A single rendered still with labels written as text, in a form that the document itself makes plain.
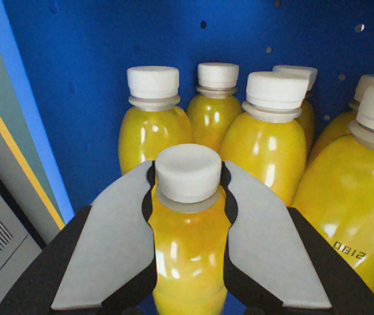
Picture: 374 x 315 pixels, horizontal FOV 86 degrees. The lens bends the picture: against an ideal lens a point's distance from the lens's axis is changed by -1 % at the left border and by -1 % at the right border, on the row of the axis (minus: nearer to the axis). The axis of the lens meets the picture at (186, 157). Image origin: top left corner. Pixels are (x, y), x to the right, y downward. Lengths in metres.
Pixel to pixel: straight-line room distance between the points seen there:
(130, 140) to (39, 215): 1.98
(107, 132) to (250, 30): 0.18
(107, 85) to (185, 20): 0.10
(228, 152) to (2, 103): 1.59
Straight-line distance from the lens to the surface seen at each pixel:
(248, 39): 0.26
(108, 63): 0.19
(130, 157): 0.16
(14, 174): 1.93
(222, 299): 0.19
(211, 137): 0.20
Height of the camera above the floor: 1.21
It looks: 60 degrees down
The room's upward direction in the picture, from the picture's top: 180 degrees clockwise
